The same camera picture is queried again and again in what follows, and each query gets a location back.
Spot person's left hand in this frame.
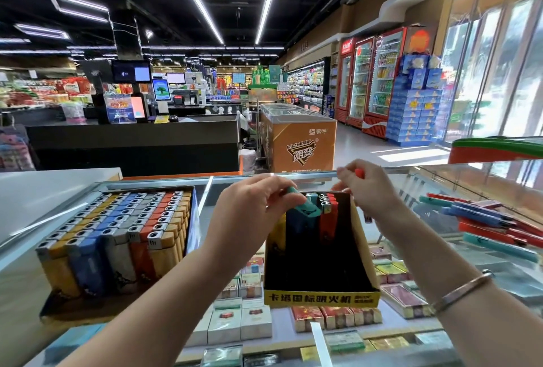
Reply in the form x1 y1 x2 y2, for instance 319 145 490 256
204 174 307 274

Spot person's right hand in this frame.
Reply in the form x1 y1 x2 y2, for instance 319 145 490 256
333 159 408 232

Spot row of plain coloured lighters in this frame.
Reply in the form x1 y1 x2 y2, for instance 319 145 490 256
270 193 341 249

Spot green plain lighter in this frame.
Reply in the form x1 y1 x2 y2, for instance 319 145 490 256
284 186 324 219

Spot black yellow display box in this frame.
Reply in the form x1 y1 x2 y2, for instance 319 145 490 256
263 191 383 308

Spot row of tan lighters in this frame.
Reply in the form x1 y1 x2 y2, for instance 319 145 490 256
146 189 192 277

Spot row of red brown lighters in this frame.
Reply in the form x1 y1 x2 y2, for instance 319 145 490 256
126 191 181 283

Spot pile of blue yellow lighters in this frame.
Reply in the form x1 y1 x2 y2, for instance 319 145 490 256
420 191 543 263

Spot row of grey white lighters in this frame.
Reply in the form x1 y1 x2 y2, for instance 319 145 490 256
100 191 162 291

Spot blue yellow lighter display box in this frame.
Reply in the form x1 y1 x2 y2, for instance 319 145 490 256
36 186 200 317

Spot row of blue lighters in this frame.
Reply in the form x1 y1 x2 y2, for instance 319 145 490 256
66 193 141 297

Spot row of yellow lighters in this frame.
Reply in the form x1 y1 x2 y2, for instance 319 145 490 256
36 193 120 297

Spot person's left forearm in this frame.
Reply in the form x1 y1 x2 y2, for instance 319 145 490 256
80 256 247 367

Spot person's right forearm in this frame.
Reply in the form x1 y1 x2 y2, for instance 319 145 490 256
377 214 543 367

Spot stack of blue cartons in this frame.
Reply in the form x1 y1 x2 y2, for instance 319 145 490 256
387 52 446 145

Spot glass display case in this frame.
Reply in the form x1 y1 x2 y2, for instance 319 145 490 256
0 167 543 367

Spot brown cardboard carton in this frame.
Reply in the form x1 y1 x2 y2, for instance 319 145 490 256
260 103 338 172

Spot row of cigarette packs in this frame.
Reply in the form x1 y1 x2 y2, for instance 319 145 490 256
187 252 434 367

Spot red drink fridge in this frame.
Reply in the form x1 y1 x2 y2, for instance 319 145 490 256
348 35 376 128
337 37 355 121
363 27 408 138

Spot open refrigerated chiller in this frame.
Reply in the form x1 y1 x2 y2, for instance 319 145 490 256
287 59 330 113

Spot red green container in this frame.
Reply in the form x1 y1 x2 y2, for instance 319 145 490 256
447 137 543 164

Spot black checkout counter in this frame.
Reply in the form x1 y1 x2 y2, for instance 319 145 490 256
27 118 240 177

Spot small checkout screen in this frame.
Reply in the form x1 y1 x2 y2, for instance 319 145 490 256
151 78 173 102

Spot orange round sign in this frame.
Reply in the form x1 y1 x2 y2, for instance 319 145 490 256
406 27 434 53

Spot blue poster screen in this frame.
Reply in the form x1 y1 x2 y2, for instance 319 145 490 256
104 93 137 123

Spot glass entrance doors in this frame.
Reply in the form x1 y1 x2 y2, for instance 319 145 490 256
441 0 543 138

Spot black checkout monitor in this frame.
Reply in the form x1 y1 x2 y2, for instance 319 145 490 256
112 59 152 83

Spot hanging plastic bags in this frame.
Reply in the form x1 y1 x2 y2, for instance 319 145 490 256
0 125 37 172

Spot rectangular ceiling light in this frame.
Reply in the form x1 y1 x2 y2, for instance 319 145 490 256
14 23 71 41
49 0 111 24

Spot silver bracelet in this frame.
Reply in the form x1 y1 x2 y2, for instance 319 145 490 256
428 269 495 314

